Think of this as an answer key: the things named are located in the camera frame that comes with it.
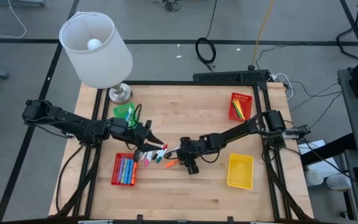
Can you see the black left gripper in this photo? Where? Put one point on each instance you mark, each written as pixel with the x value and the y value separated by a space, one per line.
pixel 132 133

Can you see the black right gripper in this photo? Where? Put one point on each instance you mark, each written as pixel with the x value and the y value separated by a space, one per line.
pixel 191 149

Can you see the orange fat marker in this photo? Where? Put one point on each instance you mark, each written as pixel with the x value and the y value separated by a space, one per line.
pixel 172 163
pixel 134 173

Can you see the thin white-barrelled marker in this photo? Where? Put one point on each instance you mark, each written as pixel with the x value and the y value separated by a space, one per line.
pixel 174 150

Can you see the black-capped thin marker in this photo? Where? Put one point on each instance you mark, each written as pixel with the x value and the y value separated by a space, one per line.
pixel 157 154

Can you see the yellow-capped thin marker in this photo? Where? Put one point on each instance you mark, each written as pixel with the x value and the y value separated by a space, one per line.
pixel 150 155

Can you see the pink-capped thin marker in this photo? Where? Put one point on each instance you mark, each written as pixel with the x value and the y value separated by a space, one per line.
pixel 147 162

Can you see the purple fat marker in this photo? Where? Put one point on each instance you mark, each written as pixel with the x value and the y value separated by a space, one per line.
pixel 121 169

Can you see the green plastic basket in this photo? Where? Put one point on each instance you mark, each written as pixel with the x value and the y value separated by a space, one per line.
pixel 121 111

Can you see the yellow plastic basket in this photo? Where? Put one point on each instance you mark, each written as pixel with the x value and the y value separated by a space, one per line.
pixel 240 171

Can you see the green highlighter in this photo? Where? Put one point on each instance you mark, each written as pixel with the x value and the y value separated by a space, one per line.
pixel 234 107

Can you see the pale yellow-green highlighter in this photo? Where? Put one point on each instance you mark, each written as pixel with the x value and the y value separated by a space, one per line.
pixel 237 109

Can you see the yellow highlighter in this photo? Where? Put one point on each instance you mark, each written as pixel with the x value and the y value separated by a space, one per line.
pixel 240 110

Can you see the red plastic basket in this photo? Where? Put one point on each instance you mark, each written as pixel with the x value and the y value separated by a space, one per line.
pixel 114 169
pixel 247 105

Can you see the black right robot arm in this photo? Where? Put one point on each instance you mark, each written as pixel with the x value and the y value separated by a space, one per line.
pixel 234 132

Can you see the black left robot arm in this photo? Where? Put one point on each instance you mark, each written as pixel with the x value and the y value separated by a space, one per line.
pixel 63 119

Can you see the white shade silver table lamp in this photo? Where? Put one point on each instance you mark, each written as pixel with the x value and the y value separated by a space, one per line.
pixel 104 68

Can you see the white light bulb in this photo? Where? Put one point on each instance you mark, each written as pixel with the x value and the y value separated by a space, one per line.
pixel 94 44

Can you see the black gray connector box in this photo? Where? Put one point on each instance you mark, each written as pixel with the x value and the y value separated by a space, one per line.
pixel 298 131

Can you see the white paper sheet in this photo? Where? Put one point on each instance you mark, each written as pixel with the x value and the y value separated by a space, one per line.
pixel 314 145

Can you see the white paper roll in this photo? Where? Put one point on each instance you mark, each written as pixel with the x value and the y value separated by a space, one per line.
pixel 339 183
pixel 314 178

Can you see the black aluminium table frame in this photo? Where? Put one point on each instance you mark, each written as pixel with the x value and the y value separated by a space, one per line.
pixel 181 83

